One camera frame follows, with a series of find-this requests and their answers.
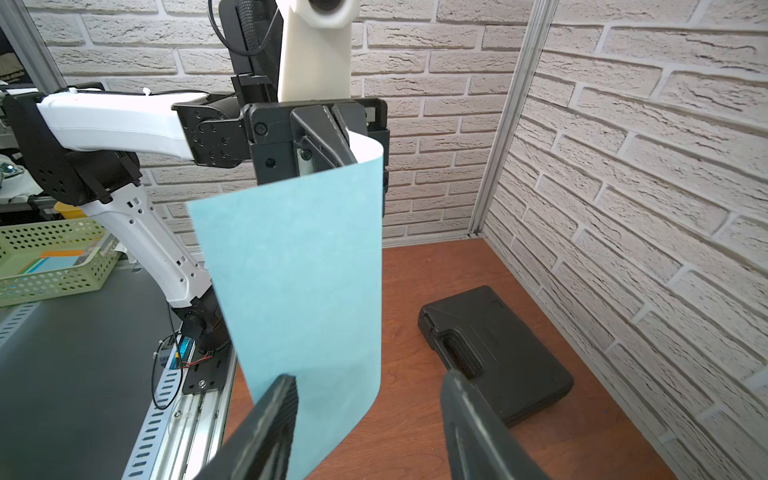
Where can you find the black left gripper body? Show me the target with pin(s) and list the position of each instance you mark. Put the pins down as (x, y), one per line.
(222, 133)

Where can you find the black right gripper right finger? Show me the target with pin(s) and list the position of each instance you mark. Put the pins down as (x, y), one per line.
(478, 444)

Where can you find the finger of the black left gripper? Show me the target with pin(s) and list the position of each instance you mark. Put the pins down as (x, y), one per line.
(321, 138)

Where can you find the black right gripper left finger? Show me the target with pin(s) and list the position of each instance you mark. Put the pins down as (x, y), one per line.
(260, 447)

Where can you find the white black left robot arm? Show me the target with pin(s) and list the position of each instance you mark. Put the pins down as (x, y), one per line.
(82, 145)

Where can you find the black plastic tool case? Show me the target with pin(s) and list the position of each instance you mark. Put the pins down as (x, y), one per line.
(476, 333)

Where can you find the green perforated plastic basket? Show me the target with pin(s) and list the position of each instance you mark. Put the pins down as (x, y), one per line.
(47, 260)

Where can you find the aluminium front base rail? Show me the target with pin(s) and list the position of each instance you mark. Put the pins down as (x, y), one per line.
(180, 433)

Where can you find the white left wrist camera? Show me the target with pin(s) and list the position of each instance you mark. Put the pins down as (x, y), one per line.
(315, 62)

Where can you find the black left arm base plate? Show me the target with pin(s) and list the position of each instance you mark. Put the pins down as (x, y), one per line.
(209, 375)

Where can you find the aluminium left corner post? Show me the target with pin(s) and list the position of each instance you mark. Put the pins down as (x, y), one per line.
(535, 37)

